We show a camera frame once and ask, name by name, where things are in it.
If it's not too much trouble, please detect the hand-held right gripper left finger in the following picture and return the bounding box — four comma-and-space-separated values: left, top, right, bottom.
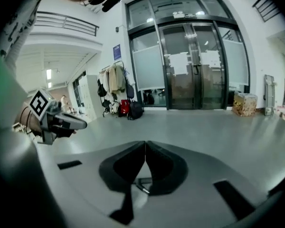
99, 140, 147, 193

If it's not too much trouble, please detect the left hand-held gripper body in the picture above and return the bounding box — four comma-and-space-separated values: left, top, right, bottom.
28, 87, 88, 145

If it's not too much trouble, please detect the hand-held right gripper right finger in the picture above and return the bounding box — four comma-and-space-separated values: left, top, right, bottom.
145, 140, 189, 197

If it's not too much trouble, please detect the person's left forearm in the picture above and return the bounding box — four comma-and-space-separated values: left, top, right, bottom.
14, 105, 42, 136

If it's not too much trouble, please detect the white printed shirt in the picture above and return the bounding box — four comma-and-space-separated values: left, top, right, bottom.
0, 0, 65, 228

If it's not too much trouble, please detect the black backpack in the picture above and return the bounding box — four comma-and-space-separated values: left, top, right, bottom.
127, 100, 144, 120

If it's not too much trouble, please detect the red backpack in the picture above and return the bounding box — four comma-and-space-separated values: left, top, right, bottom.
118, 99, 131, 117

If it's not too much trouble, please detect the beige coat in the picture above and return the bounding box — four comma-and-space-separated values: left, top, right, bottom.
108, 65, 126, 95

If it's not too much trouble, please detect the black framed glass door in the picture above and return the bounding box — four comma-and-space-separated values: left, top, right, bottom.
125, 0, 251, 111

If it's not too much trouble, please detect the metal coat rack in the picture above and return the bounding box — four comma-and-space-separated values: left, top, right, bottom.
97, 60, 136, 118

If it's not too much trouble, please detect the black balcony railing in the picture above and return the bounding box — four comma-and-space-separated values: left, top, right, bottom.
35, 10, 100, 37
252, 0, 282, 23

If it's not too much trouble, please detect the brown cardboard box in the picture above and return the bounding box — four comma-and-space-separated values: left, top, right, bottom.
232, 91, 258, 117

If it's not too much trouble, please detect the white paper sheet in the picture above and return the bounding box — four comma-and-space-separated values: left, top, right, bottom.
169, 52, 190, 76
199, 50, 222, 68

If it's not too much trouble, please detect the grey folded trolley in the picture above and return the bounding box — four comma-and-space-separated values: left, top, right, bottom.
263, 74, 276, 116

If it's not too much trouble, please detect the white emergency light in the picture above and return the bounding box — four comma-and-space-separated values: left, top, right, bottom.
172, 10, 198, 19

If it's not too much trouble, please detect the blue wall poster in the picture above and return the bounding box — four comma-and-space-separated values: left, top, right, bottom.
113, 44, 122, 61

